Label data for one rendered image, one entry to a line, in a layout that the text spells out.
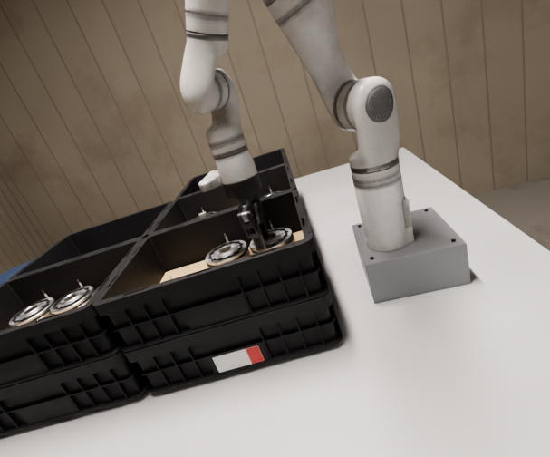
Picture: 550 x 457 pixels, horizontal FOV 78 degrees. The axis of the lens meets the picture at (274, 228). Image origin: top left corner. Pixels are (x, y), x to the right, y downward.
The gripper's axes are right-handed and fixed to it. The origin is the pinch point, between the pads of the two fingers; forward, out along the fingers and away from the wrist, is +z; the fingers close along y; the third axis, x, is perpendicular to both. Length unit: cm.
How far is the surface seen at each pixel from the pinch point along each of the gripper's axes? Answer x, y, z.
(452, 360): -28.5, -23.9, 18.0
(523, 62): -152, 181, 5
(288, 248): -8.1, -17.5, -4.6
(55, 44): 134, 181, -96
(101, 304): 25.0, -20.8, -4.5
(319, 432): -6.6, -32.5, 18.3
